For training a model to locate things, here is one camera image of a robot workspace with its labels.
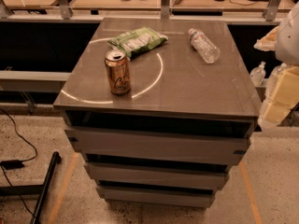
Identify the clear plastic water bottle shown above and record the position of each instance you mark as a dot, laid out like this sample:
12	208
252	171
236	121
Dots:
208	51

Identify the grey metal rail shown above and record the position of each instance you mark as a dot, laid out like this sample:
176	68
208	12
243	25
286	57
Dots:
32	81

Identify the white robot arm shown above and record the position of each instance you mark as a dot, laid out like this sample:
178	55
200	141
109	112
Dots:
287	51

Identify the green jalapeno chip bag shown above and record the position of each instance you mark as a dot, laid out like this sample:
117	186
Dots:
138	41

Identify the small clear bottle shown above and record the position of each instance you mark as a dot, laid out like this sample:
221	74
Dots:
257	74

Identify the grey drawer cabinet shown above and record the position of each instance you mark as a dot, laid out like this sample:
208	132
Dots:
173	138

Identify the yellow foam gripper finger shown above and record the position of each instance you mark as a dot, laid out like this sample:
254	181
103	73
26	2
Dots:
285	96

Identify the black stand leg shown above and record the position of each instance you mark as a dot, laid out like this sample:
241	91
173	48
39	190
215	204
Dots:
40	190

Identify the gold soda can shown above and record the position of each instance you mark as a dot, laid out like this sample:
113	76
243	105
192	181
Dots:
118	74

